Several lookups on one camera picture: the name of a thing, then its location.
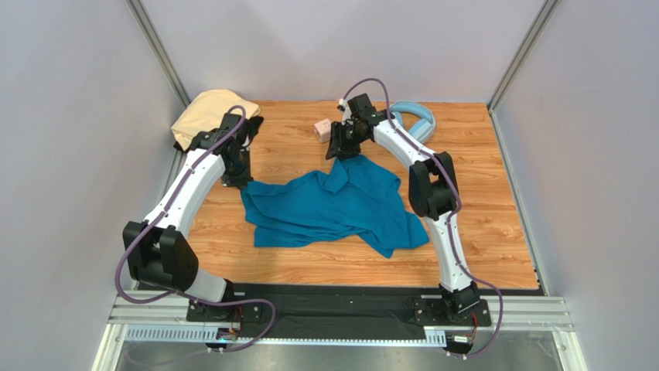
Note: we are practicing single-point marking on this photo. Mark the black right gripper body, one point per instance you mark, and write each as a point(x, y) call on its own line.
point(337, 142)

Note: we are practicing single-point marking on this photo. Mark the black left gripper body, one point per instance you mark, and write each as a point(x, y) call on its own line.
point(238, 175)

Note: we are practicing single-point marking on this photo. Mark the blue t shirt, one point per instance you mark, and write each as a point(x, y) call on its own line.
point(356, 198)

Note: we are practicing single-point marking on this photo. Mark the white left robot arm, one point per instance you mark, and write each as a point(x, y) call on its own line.
point(157, 252)

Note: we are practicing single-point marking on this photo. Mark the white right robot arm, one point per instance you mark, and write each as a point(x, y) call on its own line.
point(433, 196)

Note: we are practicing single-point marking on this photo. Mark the pink cube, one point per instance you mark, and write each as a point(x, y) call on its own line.
point(322, 130)

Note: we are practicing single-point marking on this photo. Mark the black t shirt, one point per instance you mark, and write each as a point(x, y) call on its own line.
point(207, 137)

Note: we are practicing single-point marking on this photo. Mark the beige t shirt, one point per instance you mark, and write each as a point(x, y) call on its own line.
point(205, 113)

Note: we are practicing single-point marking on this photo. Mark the light blue headphones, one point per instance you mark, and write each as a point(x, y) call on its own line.
point(423, 129)

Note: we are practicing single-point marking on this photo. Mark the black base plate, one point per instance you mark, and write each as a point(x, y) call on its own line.
point(335, 312)

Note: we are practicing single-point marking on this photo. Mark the aluminium frame rail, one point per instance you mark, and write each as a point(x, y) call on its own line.
point(532, 332)

